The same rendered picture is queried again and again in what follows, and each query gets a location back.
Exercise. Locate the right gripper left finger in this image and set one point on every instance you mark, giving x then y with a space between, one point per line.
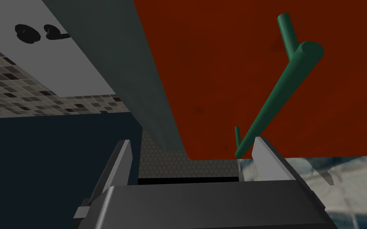
119 170

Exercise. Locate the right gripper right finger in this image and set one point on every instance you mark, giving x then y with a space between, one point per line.
272 162

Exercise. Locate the red cupboard door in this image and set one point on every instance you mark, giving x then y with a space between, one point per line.
221 76

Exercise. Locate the grey door leaf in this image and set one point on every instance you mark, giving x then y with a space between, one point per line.
43 54

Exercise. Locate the black round door lock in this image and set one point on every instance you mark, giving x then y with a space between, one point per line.
27 33

